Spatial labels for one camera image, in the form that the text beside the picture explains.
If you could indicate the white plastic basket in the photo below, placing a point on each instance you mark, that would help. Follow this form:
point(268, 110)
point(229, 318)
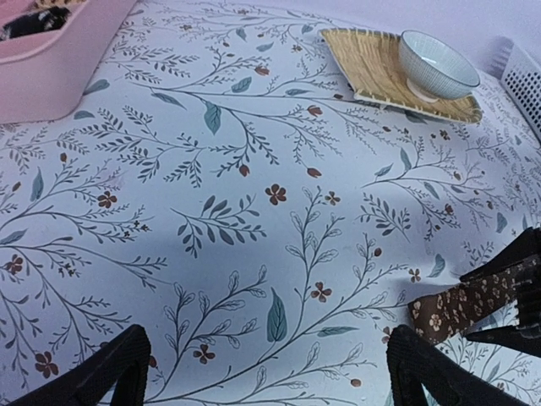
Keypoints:
point(519, 75)

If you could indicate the light green ceramic bowl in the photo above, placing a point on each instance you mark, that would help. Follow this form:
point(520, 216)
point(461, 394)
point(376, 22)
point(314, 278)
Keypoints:
point(435, 71)

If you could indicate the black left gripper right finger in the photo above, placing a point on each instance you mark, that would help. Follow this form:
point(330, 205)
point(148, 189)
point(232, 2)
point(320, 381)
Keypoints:
point(417, 368)

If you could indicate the rolled black patterned tie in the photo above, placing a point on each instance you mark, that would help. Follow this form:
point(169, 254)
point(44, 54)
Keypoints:
point(42, 16)

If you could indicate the pink divided organizer tray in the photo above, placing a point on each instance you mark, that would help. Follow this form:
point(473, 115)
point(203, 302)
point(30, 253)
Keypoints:
point(43, 76)

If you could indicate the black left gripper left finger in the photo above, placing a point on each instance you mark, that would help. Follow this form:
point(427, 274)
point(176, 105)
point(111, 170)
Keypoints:
point(122, 365)

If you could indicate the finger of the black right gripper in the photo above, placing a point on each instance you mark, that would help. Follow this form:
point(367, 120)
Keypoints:
point(525, 337)
point(523, 246)

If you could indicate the brown floral tie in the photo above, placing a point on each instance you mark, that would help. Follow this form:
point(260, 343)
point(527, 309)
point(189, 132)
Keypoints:
point(437, 317)

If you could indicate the bamboo mat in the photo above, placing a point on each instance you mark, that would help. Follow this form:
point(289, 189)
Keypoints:
point(369, 60)

